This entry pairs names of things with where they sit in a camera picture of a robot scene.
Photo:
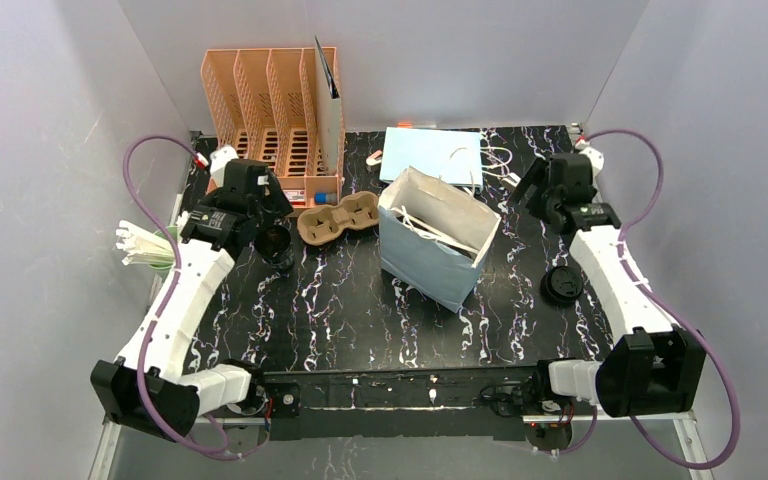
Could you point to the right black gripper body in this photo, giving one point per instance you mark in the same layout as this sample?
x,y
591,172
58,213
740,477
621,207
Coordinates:
x,y
537,187

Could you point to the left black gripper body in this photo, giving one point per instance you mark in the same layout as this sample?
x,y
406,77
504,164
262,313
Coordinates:
x,y
268,216

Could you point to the light blue paper bag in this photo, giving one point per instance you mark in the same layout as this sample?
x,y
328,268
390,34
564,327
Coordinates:
x,y
449,155
434,236

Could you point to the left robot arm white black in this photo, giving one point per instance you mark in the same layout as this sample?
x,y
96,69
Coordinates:
x,y
146,387

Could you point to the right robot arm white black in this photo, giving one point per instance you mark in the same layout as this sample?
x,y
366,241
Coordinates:
x,y
655,364

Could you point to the small red white box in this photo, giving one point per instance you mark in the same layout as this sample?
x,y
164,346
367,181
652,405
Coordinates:
x,y
296,196

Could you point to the black cup upright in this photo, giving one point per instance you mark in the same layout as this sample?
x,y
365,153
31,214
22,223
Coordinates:
x,y
274,245

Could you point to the flat light blue paper bag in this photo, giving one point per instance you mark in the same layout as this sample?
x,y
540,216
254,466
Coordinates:
x,y
449,155

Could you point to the orange plastic file organizer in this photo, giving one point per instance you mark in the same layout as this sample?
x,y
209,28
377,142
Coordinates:
x,y
263,103

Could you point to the grey folder in organizer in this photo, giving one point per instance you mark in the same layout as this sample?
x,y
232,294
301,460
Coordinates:
x,y
329,107

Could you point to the green straw holder cup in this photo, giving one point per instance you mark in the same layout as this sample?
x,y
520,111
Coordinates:
x,y
163,258

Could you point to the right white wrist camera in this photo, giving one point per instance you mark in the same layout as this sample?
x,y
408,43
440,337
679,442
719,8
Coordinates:
x,y
596,158

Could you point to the black base rail bar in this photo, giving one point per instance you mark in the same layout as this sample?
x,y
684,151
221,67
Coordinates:
x,y
501,402

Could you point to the aluminium frame rail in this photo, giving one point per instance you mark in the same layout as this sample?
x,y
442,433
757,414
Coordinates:
x,y
410,444

